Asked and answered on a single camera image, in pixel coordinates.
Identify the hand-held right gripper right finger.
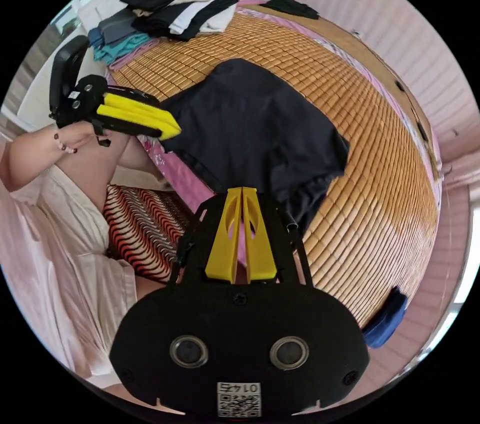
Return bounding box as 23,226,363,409
242,186,279,285

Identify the small black garment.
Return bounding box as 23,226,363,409
259,0,320,21

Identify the pile of clothes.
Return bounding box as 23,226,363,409
87,0,241,66

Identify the person's body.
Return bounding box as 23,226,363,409
0,133,211,393

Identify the blue garment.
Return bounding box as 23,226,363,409
361,286,409,349

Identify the person's left forearm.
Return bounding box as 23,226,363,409
0,126,76,193

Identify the person's left hand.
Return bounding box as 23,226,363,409
55,121,114,154

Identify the bed with woven mat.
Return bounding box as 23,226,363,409
76,0,447,332

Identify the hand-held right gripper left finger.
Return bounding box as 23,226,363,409
205,187,244,285

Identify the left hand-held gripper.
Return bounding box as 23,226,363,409
55,74,183,148

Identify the black long sleeve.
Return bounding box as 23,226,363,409
158,57,352,242

